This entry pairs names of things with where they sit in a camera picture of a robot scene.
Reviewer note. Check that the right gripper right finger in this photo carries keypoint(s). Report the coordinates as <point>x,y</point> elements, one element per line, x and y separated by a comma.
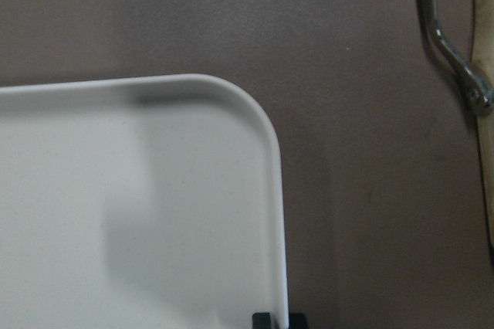
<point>297,321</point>

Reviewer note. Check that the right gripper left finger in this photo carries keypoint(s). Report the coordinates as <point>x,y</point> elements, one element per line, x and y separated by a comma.
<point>262,320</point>

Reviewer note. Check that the cream rabbit tray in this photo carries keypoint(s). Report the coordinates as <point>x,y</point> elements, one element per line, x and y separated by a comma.
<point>148,202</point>

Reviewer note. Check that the wooden cutting board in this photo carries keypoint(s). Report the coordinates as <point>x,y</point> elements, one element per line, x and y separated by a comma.
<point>482,58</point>

